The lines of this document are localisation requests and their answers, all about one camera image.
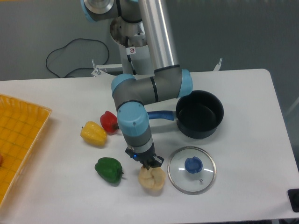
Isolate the braided bread roll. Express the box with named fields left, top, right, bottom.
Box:
left=138, top=167, right=166, bottom=190

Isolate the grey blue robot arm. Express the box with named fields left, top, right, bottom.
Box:
left=81, top=0, right=193, bottom=168

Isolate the black object table corner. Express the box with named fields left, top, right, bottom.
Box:
left=287, top=189, right=299, bottom=212

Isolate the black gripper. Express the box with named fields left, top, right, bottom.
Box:
left=125, top=146, right=164, bottom=170

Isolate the black pot blue handle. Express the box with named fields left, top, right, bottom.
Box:
left=148, top=90, right=224, bottom=139

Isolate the red bell pepper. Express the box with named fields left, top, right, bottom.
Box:
left=100, top=111, right=119, bottom=134

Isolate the yellow bell pepper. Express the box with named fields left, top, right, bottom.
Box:
left=80, top=121, right=107, bottom=147

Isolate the black cable on floor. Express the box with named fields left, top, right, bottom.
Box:
left=45, top=38, right=110, bottom=78

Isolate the green bell pepper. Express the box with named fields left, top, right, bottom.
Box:
left=94, top=157, right=123, bottom=184

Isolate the glass lid blue knob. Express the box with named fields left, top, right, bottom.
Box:
left=167, top=146, right=217, bottom=195

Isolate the yellow woven basket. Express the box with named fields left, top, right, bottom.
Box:
left=0, top=94, right=52, bottom=204

